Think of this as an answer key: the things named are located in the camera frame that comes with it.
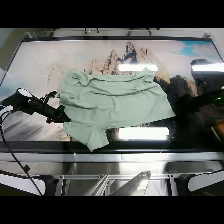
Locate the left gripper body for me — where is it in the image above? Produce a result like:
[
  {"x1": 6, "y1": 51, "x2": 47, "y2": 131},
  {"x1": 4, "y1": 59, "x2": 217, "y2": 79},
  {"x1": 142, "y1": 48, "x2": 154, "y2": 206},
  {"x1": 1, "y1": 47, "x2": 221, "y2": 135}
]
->
[{"x1": 45, "y1": 105, "x2": 72, "y2": 125}]

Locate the black cable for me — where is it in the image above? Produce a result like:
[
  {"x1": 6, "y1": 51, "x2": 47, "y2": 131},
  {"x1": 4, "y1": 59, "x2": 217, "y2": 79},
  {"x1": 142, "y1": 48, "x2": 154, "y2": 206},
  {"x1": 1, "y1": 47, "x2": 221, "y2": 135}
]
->
[{"x1": 0, "y1": 109, "x2": 44, "y2": 197}]

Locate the silver frame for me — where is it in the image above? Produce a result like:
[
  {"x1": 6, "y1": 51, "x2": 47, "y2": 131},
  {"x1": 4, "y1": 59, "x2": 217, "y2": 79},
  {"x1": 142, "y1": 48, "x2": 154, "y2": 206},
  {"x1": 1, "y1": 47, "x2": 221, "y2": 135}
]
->
[{"x1": 0, "y1": 27, "x2": 224, "y2": 197}]

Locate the pale green T-shirt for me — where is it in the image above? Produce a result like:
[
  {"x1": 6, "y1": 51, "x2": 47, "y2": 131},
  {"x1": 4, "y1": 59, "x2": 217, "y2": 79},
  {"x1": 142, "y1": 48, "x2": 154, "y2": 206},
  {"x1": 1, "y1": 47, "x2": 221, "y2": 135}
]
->
[{"x1": 57, "y1": 67, "x2": 177, "y2": 153}]

